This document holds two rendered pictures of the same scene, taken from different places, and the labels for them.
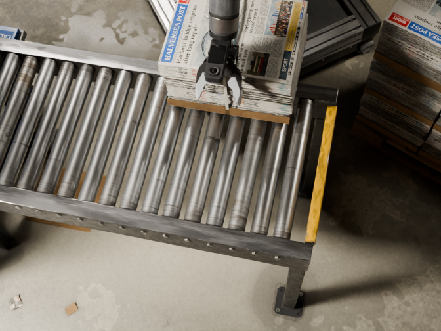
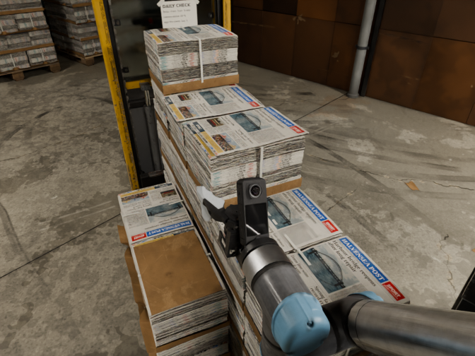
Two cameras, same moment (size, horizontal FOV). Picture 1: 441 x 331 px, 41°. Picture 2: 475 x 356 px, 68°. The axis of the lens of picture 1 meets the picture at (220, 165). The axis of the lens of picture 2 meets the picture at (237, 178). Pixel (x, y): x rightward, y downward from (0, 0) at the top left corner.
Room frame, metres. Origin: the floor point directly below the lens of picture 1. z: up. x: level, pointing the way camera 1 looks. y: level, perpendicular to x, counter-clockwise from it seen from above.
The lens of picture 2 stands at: (1.82, -0.80, 1.65)
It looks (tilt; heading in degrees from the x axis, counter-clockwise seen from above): 34 degrees down; 202
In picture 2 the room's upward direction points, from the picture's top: straight up
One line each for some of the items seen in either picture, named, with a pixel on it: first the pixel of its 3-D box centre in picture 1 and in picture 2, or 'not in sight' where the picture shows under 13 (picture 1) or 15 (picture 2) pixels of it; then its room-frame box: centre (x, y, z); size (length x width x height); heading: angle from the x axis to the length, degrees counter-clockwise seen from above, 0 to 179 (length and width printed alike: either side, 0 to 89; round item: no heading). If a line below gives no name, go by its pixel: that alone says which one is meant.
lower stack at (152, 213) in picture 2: not in sight; (171, 279); (0.91, -1.52, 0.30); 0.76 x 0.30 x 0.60; 46
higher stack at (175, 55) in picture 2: not in sight; (198, 152); (0.30, -1.66, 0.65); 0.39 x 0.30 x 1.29; 136
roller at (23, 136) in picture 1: (28, 122); not in sight; (0.96, 0.57, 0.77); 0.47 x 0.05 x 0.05; 159
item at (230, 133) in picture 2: not in sight; (247, 128); (0.71, -1.22, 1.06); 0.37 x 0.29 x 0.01; 137
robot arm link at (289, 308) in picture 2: not in sight; (289, 309); (1.51, -0.85, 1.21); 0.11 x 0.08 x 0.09; 42
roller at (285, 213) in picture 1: (294, 167); not in sight; (0.65, -0.21, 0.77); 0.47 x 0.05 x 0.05; 159
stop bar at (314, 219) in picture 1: (321, 171); not in sight; (0.61, -0.29, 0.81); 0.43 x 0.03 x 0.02; 159
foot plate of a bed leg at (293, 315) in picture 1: (289, 301); not in sight; (0.39, -0.18, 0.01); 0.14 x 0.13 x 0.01; 159
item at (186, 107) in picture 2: not in sight; (210, 102); (0.53, -1.45, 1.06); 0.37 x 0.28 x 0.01; 135
